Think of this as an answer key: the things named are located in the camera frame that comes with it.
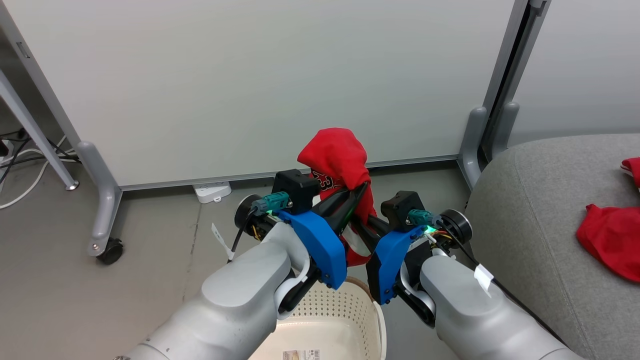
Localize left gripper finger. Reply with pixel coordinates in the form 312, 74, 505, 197
331, 196, 364, 242
316, 181, 370, 222

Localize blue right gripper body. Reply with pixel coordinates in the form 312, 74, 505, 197
365, 224, 427, 306

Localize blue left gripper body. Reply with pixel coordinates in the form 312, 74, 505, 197
277, 209, 349, 291

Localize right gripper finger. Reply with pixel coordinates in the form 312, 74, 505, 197
349, 215, 389, 252
367, 215, 397, 241

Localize red jersey with number print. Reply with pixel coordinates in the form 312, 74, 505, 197
297, 127, 379, 268

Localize red garment with white trim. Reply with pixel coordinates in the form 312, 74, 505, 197
620, 157, 640, 191

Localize grey fabric sofa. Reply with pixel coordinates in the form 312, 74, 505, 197
464, 133, 640, 360

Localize cream plastic laundry basket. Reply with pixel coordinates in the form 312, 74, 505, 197
249, 276, 388, 360

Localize paper label in basket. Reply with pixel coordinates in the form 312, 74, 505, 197
282, 348, 321, 360

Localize white power strip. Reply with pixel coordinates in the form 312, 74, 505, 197
192, 181, 233, 205

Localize large white partition panel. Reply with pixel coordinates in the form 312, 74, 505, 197
0, 0, 532, 192

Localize black caster wheel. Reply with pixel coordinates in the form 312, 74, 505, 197
96, 238, 125, 266

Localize grey partition foot with caster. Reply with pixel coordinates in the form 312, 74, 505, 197
75, 140, 124, 258

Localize narrow white partition panel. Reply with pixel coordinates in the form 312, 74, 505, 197
506, 0, 640, 147

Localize grey metal table leg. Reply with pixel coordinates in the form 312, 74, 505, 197
0, 69, 80, 192

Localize teal right camera connector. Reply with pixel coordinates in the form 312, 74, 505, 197
406, 209, 444, 229

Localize teal camera connector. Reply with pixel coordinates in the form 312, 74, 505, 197
251, 191, 292, 217
406, 209, 444, 229

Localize teal left camera connector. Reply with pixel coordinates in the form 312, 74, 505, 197
251, 191, 292, 217

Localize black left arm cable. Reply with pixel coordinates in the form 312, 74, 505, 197
211, 212, 258, 264

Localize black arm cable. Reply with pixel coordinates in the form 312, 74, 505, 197
211, 212, 258, 264
440, 227, 566, 346

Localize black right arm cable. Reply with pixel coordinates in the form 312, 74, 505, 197
440, 227, 566, 346

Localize grey partition foot post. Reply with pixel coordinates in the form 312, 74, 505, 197
492, 101, 520, 161
457, 105, 489, 191

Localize white floor cable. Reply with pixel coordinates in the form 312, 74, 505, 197
0, 135, 77, 210

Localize black floor cables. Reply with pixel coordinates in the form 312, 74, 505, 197
0, 129, 81, 185

